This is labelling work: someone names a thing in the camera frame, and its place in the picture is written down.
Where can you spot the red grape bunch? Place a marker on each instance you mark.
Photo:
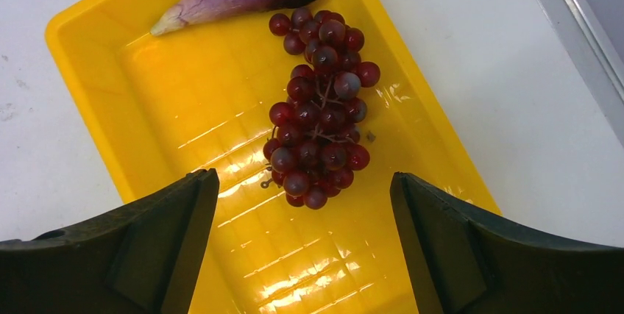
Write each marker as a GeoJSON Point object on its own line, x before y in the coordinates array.
{"type": "Point", "coordinates": [315, 146]}

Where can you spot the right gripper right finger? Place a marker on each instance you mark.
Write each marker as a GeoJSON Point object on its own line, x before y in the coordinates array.
{"type": "Point", "coordinates": [464, 259]}

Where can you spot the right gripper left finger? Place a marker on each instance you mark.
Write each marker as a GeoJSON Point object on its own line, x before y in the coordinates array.
{"type": "Point", "coordinates": [142, 257]}

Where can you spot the aluminium frame rail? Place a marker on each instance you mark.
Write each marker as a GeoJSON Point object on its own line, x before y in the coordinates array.
{"type": "Point", "coordinates": [591, 31]}

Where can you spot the yellow plastic tray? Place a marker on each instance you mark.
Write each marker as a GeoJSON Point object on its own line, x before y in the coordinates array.
{"type": "Point", "coordinates": [158, 108]}

